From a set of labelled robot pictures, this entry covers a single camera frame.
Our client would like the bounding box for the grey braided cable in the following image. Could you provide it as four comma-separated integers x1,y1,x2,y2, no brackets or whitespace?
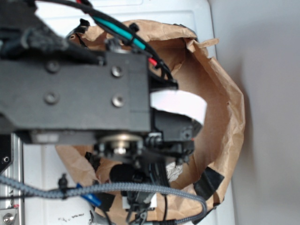
0,174,208,225

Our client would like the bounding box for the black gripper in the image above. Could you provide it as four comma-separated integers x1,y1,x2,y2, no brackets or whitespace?
100,38,202,225

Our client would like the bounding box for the brown paper bag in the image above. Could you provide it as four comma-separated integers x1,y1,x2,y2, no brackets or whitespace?
55,20,246,219

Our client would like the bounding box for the aluminium extrusion rail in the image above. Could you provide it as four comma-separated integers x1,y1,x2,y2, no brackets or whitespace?
0,134,25,225

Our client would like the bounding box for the teal sleeved cable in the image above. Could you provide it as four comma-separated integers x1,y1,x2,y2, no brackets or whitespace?
92,15,147,51

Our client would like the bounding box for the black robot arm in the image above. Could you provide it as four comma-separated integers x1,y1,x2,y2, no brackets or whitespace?
0,0,207,225

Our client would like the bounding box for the white paper ball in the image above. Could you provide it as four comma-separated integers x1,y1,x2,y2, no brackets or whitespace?
166,162,183,183

